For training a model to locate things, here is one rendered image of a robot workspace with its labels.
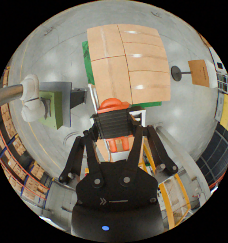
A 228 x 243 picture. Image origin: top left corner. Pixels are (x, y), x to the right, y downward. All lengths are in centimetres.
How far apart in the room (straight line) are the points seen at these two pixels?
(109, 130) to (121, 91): 71
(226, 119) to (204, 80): 608
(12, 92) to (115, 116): 60
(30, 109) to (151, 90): 123
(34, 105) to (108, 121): 64
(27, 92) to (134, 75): 101
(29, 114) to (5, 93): 29
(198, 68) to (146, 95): 102
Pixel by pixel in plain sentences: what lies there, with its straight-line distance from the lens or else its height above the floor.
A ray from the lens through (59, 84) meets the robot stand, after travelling 83.
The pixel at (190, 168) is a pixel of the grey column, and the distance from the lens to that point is 139.
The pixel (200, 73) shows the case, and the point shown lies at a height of 83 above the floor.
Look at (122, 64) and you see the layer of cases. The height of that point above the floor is 54.
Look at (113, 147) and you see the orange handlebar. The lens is 22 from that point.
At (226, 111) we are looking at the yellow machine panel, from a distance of 728.
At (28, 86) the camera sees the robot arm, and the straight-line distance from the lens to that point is 66.
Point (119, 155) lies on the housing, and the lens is 24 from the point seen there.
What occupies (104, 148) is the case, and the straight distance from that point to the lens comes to 65.
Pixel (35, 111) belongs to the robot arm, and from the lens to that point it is 71.
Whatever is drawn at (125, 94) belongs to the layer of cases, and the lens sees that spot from 85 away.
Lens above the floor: 138
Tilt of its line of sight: 65 degrees down
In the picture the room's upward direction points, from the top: 176 degrees clockwise
